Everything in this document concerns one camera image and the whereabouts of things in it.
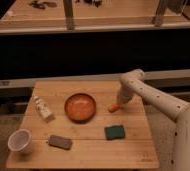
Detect green sponge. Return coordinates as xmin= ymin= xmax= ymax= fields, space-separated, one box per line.
xmin=104 ymin=125 xmax=125 ymax=140

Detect grey rectangular sponge block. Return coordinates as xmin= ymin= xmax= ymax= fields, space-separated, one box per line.
xmin=48 ymin=135 xmax=73 ymax=150

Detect grey metal post left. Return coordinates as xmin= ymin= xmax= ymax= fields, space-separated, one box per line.
xmin=63 ymin=0 xmax=75 ymax=30

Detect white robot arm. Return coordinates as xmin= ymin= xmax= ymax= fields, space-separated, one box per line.
xmin=116 ymin=69 xmax=190 ymax=171

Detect dark tool on far table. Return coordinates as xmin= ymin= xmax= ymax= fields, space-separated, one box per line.
xmin=29 ymin=0 xmax=57 ymax=9

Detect white paper cup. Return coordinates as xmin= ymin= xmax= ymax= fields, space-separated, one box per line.
xmin=7 ymin=129 xmax=33 ymax=154

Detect orange round bowl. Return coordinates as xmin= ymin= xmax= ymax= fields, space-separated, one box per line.
xmin=64 ymin=93 xmax=96 ymax=122

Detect grey metal post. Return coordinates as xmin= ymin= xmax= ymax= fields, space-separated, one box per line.
xmin=63 ymin=0 xmax=75 ymax=30
xmin=152 ymin=0 xmax=168 ymax=27

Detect grey metal post right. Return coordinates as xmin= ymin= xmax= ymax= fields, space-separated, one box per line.
xmin=152 ymin=0 xmax=168 ymax=27

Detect white tube bottle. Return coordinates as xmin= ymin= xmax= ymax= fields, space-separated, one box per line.
xmin=34 ymin=96 xmax=54 ymax=122

